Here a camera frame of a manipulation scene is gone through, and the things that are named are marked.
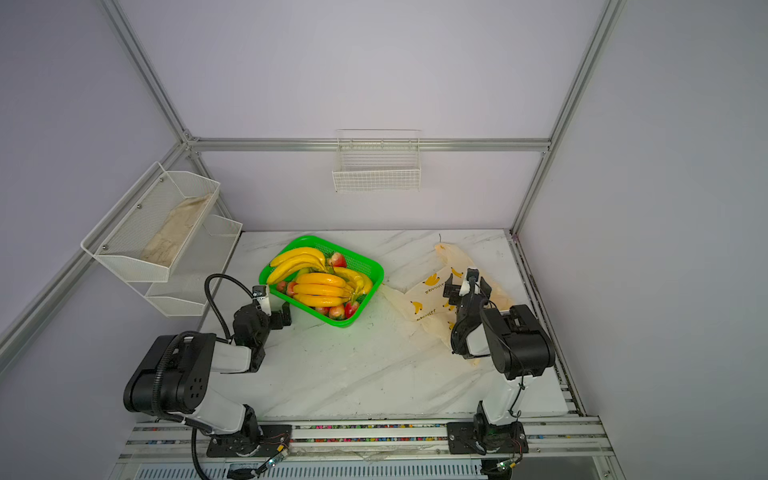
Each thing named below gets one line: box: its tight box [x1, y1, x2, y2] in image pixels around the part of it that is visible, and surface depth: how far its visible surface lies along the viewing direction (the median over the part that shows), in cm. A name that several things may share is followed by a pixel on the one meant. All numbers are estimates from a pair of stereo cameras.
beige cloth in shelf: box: [141, 194, 213, 267], surface depth 81 cm
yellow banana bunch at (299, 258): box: [267, 247, 330, 285], surface depth 100 cm
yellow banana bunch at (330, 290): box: [293, 267, 373, 307], surface depth 94 cm
